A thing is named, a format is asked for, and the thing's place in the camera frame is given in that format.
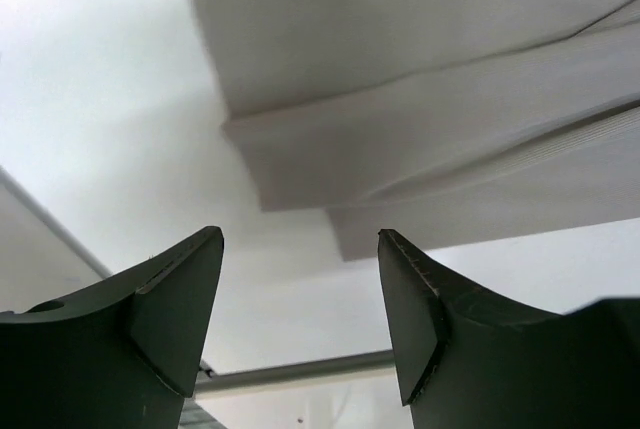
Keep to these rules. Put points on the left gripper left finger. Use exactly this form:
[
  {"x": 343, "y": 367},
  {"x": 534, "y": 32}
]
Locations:
[{"x": 121, "y": 353}]

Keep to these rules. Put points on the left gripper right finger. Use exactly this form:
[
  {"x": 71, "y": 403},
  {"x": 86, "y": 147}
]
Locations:
[{"x": 467, "y": 357}]

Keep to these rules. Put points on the grey trousers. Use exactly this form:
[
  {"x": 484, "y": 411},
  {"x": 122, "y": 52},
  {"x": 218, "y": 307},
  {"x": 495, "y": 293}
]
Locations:
[{"x": 451, "y": 121}]

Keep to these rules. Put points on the aluminium front rail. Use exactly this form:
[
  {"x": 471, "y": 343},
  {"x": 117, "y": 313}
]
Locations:
[{"x": 363, "y": 363}]

